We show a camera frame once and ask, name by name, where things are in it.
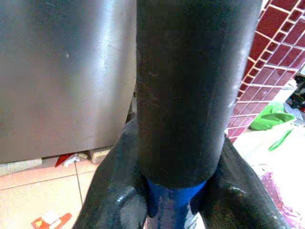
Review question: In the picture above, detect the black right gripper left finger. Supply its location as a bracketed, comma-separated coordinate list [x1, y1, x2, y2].
[72, 114, 150, 229]

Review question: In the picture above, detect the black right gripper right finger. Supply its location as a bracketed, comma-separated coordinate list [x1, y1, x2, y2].
[190, 133, 290, 229]

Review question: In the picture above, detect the black and blue broom handle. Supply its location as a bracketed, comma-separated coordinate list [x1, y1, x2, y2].
[135, 0, 263, 229]

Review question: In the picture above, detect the grey concrete block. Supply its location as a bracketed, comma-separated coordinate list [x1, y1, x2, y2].
[89, 146, 112, 165]

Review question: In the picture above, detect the purple patterned mat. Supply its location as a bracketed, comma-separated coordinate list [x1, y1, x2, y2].
[261, 170, 305, 229]

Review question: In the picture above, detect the red and white litter scrap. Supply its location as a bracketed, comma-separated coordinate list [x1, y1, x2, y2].
[54, 154, 81, 168]

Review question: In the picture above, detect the orange and white paper scrap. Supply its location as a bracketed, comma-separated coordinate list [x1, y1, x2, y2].
[30, 211, 73, 229]

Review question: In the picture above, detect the green plastic dustpan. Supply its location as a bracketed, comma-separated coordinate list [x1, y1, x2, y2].
[249, 101, 297, 152]

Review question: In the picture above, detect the dark clutter pile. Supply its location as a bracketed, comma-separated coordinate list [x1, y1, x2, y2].
[285, 75, 305, 113]

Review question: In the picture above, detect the stainless steel appliance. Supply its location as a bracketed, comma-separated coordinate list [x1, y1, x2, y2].
[0, 0, 138, 165]

